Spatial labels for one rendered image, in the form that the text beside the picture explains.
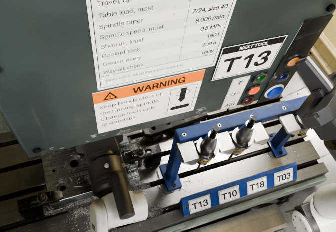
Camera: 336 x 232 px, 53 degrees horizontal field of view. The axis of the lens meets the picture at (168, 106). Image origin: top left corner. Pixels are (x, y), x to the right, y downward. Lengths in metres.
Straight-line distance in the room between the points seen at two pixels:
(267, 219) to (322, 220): 0.64
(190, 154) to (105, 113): 0.49
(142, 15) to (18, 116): 0.20
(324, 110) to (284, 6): 0.16
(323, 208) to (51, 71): 0.61
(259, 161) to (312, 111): 0.82
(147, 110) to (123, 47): 0.15
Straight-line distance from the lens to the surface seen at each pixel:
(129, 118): 0.50
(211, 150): 0.92
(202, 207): 1.19
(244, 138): 0.95
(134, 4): 0.34
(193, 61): 0.44
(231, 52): 0.46
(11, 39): 0.35
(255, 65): 0.51
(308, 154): 1.44
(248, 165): 1.32
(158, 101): 0.49
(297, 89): 1.69
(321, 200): 0.79
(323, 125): 0.53
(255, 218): 1.44
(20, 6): 0.32
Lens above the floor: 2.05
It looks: 57 degrees down
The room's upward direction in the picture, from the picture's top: 10 degrees clockwise
